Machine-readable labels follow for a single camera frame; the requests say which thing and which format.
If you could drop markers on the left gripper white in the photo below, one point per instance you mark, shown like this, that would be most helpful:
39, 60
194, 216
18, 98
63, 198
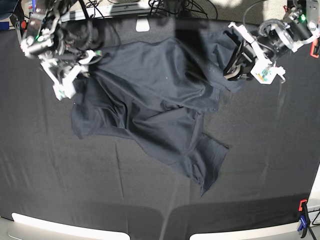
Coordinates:
248, 53

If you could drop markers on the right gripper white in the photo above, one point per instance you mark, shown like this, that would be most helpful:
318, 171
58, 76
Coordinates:
69, 65

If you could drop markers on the black t-shirt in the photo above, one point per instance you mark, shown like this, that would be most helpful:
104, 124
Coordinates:
157, 94

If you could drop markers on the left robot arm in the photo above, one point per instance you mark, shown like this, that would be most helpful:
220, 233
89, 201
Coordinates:
300, 26

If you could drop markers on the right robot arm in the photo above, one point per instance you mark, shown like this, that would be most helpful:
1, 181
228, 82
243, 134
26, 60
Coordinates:
64, 51

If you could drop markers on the black table cover cloth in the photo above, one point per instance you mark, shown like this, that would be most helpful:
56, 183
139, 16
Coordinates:
109, 183

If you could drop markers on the orange clamp top left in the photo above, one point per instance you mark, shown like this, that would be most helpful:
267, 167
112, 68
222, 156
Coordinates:
20, 26

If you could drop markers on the white tab on table edge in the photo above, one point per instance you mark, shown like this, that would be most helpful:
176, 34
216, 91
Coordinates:
142, 24

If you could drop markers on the orange clamp top right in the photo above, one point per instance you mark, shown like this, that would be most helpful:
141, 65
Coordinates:
315, 48

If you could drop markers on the orange blue clamp bottom right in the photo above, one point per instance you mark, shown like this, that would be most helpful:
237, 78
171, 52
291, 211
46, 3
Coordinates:
305, 222

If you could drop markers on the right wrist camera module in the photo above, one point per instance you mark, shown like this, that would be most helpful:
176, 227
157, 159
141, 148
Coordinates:
64, 91

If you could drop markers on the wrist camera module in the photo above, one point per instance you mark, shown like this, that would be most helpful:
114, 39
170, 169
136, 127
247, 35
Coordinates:
64, 91
265, 74

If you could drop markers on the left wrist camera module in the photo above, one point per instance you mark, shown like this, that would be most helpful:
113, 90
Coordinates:
265, 74

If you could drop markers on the aluminium frame rail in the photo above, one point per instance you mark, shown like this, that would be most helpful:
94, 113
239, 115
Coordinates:
105, 11

